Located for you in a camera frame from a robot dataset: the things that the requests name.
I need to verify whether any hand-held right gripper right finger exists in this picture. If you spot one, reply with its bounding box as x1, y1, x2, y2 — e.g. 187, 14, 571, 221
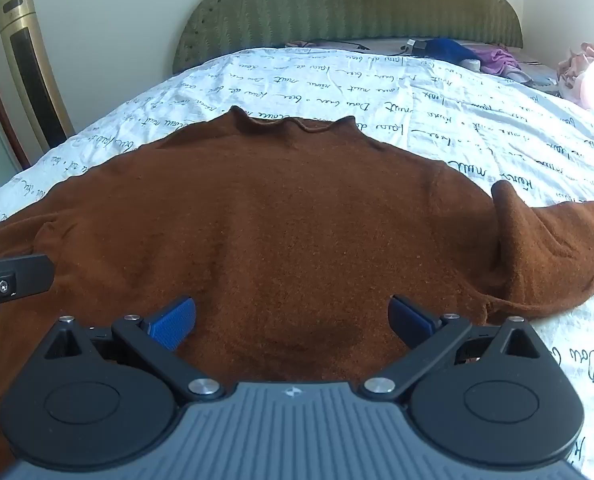
361, 295, 551, 402

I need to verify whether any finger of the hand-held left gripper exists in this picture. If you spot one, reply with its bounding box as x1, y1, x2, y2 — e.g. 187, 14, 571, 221
0, 254, 56, 306

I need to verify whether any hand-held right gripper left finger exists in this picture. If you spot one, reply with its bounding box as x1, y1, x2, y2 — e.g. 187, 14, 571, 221
44, 296, 224, 402

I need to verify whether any brown knit sweater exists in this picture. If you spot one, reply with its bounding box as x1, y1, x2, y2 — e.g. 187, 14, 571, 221
0, 106, 594, 480

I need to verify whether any pink clothes pile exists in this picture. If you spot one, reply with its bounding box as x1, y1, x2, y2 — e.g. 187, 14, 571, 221
557, 42, 594, 109

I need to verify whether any gold tower fan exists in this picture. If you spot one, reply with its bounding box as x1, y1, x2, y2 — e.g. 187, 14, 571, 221
0, 0, 76, 154

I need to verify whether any white script-printed blanket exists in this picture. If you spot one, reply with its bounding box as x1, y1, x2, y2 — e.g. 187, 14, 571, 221
0, 47, 594, 480

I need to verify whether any blue cloth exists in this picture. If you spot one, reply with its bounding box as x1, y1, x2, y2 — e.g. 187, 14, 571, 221
423, 37, 484, 64

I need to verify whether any purple cloth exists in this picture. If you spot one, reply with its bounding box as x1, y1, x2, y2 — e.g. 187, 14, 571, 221
469, 44, 524, 78

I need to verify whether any green upholstered headboard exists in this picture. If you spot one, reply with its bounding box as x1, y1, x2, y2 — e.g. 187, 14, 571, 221
172, 0, 524, 75

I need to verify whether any black cable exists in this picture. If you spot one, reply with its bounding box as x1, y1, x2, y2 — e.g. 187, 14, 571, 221
327, 40, 408, 55

